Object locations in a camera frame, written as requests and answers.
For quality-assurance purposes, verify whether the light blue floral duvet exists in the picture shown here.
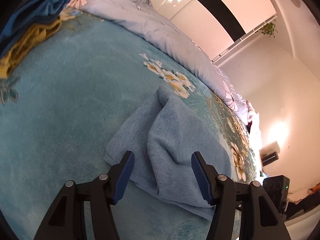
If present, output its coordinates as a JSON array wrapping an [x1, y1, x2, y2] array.
[[67, 0, 251, 126]]

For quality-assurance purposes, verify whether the yellow patterned cloth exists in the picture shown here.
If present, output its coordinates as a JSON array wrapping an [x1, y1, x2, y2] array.
[[0, 17, 63, 78]]

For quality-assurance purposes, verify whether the pink quilt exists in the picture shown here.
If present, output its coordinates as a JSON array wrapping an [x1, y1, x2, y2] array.
[[246, 99, 263, 151]]

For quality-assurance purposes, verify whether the folded dark blue garment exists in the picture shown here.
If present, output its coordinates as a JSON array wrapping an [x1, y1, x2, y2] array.
[[0, 0, 73, 53]]

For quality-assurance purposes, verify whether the white wardrobe with black stripe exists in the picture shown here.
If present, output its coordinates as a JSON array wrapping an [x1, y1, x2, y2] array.
[[139, 0, 278, 62]]

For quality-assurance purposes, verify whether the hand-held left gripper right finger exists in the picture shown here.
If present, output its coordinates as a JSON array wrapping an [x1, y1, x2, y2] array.
[[191, 151, 292, 240]]

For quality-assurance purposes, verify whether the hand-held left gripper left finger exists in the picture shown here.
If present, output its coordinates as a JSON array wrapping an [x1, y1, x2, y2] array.
[[34, 150, 135, 240]]

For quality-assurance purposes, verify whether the blue sweater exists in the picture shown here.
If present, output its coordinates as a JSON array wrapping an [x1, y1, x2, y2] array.
[[103, 83, 232, 221]]

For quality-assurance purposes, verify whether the green floral bed blanket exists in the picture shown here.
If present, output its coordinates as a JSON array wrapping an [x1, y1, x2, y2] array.
[[0, 9, 263, 240]]

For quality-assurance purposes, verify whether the green potted plant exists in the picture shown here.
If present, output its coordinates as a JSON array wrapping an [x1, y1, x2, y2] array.
[[260, 22, 278, 38]]

